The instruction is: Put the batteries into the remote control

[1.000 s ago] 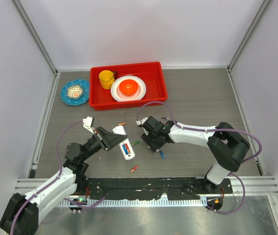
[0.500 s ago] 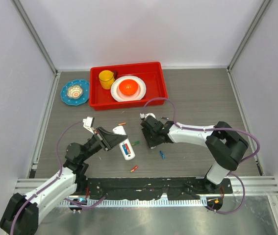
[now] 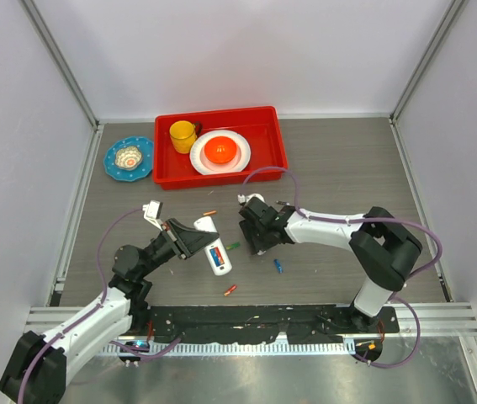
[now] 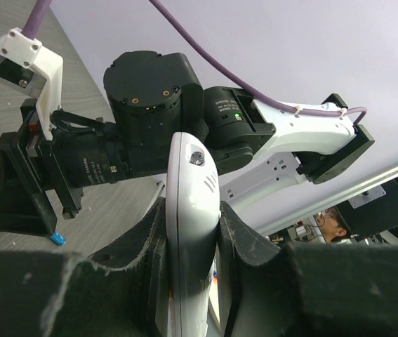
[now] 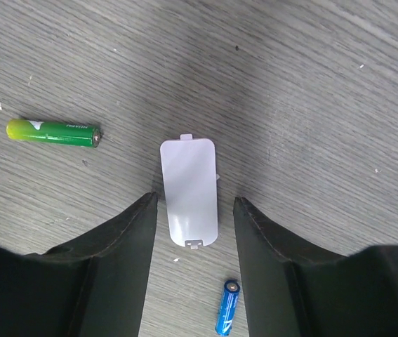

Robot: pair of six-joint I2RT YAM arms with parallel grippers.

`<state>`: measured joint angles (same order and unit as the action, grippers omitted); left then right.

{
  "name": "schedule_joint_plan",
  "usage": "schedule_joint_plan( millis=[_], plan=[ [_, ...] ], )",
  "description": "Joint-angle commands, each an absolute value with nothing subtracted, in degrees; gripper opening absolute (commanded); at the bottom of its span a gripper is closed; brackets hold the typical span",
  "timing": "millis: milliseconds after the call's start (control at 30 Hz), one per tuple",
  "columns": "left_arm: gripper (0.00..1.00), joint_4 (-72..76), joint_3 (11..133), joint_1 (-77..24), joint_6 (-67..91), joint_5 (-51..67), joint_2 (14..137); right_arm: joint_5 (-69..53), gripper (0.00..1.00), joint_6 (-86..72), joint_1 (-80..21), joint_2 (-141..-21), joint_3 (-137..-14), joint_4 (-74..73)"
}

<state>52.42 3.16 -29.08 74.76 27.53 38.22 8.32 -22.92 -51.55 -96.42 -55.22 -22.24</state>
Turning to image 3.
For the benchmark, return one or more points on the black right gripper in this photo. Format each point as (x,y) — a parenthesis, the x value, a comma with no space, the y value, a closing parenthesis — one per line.
(255,245)

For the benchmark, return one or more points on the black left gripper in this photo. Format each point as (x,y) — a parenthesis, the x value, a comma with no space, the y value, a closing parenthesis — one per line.
(193,239)

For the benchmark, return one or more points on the blue battery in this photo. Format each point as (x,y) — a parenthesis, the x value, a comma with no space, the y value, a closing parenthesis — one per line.
(278,266)
(212,257)

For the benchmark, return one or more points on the white air conditioner remote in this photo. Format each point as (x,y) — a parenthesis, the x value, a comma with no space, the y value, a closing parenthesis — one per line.
(206,224)

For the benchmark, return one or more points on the red battery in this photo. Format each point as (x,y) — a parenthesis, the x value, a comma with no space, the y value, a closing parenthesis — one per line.
(218,256)

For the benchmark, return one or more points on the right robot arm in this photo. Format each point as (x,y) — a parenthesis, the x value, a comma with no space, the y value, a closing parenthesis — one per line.
(385,249)

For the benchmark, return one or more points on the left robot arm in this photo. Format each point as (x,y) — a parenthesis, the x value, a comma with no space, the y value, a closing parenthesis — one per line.
(42,366)

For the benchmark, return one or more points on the green battery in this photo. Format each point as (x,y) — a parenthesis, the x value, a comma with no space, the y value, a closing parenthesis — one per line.
(232,246)

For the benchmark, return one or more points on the orange battery left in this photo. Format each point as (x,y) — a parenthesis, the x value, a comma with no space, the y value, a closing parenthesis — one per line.
(230,290)

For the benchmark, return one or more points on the white plate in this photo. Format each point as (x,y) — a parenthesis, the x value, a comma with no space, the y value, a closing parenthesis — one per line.
(204,167)

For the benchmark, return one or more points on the orange bowl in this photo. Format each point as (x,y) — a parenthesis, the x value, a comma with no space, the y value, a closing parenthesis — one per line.
(220,150)

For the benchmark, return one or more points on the red plastic tray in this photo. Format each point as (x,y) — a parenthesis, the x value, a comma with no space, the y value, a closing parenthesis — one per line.
(258,125)

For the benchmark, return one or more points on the small patterned bowl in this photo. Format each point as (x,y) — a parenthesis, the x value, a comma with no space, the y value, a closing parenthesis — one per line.
(128,158)

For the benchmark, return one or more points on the blue dotted plate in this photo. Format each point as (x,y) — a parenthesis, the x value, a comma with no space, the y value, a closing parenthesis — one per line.
(145,145)

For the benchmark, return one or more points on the yellow mug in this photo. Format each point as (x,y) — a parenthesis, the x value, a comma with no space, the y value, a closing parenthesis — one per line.
(184,134)

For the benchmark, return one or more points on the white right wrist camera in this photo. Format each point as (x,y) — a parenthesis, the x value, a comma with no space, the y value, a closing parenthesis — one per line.
(245,198)

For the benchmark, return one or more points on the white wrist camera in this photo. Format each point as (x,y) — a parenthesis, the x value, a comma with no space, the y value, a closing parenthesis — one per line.
(152,212)
(245,198)

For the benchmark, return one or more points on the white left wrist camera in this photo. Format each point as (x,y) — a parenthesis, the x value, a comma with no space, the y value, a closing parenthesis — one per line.
(152,212)

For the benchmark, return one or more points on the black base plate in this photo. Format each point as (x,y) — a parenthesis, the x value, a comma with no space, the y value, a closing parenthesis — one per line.
(302,324)

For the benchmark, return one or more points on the white cable duct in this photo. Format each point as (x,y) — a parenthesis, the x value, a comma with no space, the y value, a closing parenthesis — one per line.
(279,348)

